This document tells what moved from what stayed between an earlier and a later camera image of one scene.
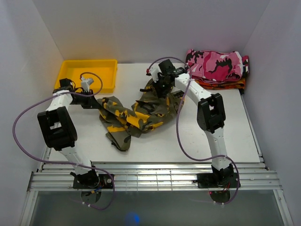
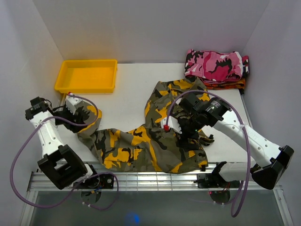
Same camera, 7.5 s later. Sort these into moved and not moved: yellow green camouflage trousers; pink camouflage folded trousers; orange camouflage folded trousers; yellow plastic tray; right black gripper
Moved: yellow green camouflage trousers; right black gripper
Not moved: yellow plastic tray; orange camouflage folded trousers; pink camouflage folded trousers
